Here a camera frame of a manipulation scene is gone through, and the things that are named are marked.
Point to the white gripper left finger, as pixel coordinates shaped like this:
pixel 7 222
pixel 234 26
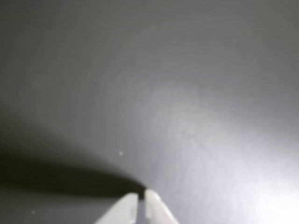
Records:
pixel 121 212

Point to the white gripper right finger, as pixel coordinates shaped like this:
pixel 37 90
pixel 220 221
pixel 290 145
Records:
pixel 156 210

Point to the dark grey table mat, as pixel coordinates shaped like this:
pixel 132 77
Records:
pixel 163 93

